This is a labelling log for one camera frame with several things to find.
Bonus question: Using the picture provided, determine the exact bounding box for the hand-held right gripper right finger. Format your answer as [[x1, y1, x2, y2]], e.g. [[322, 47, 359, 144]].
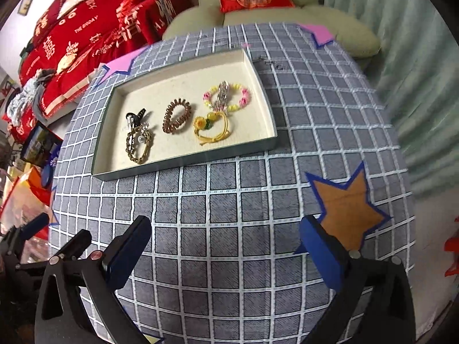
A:
[[299, 215, 417, 344]]

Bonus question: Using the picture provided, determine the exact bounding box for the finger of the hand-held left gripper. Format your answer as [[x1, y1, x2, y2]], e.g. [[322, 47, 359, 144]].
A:
[[20, 212, 50, 240], [54, 228, 93, 259]]

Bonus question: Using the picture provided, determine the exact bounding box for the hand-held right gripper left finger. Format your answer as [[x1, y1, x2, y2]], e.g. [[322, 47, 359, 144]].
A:
[[34, 215, 153, 344]]

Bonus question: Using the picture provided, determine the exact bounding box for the olive braided hair tie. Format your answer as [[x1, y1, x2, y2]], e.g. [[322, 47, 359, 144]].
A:
[[125, 127, 154, 165]]

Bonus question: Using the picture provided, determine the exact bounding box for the grey cream-lined tray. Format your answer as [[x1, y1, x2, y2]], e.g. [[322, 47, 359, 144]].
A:
[[91, 48, 278, 182]]

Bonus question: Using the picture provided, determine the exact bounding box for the black hair clip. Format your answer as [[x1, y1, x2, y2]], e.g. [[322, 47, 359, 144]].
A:
[[125, 107, 147, 130]]

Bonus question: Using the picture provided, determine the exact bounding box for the yellow flower hair tie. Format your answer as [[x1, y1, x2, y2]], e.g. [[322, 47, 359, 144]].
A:
[[192, 111, 232, 146]]

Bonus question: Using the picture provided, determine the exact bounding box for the orange plastic bag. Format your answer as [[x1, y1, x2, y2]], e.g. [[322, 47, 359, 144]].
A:
[[0, 167, 54, 223]]

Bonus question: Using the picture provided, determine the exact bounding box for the black framed picture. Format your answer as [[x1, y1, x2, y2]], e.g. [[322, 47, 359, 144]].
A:
[[20, 122, 61, 168]]

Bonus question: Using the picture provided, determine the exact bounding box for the grey checked star tablecloth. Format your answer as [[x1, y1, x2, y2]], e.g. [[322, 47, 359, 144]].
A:
[[46, 21, 417, 344]]

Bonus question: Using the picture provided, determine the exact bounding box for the grey white knit cloth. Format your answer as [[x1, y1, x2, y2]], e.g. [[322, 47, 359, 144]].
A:
[[7, 70, 56, 126]]

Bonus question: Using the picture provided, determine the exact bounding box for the red cloth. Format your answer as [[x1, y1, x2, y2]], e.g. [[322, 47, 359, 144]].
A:
[[444, 215, 459, 278]]

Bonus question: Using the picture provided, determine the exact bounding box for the red printed bedding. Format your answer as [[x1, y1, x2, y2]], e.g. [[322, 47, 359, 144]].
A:
[[2, 0, 196, 144]]

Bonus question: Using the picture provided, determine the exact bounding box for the brown spiral hair tie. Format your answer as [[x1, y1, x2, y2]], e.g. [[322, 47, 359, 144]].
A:
[[162, 98, 192, 134]]

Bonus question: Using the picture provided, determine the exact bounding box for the pink yellow beaded bracelet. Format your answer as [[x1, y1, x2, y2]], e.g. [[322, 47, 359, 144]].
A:
[[203, 82, 252, 113]]

